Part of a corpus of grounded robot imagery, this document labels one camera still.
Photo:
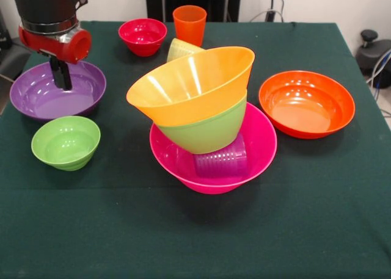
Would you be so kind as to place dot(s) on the yellow bowl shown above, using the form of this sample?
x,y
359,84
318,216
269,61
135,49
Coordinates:
x,y
195,108

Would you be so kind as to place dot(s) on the dark green tablecloth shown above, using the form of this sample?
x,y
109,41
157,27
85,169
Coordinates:
x,y
91,215

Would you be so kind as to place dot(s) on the red bowl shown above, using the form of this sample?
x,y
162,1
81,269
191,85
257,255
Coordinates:
x,y
143,38

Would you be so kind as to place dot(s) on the dark grey chair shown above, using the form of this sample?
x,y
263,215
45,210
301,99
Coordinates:
x,y
12,59

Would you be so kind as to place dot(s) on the large green bowl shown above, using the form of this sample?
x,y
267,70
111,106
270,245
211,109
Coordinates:
x,y
207,135

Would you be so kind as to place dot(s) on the purple bowl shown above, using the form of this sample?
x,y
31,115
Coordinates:
x,y
82,89

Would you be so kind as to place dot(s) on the orange bowl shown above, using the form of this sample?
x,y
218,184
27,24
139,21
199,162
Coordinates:
x,y
305,105

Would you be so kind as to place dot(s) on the purple cup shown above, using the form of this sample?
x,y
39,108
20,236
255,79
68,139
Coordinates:
x,y
220,164

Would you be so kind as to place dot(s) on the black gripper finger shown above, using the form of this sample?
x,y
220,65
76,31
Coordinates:
x,y
56,74
66,77

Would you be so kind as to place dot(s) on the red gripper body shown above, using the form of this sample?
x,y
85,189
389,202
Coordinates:
x,y
58,48

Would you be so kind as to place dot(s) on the pink bowl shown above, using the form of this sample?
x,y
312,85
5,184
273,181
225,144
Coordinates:
x,y
259,144

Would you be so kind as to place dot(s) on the black round equipment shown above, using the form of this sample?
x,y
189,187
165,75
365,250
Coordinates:
x,y
371,53

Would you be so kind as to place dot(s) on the yellow cup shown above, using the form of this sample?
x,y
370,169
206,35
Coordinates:
x,y
180,48

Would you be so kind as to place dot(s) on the small green bowl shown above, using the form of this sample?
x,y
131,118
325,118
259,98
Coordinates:
x,y
65,144

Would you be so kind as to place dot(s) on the orange cup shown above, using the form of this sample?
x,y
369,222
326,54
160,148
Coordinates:
x,y
189,28

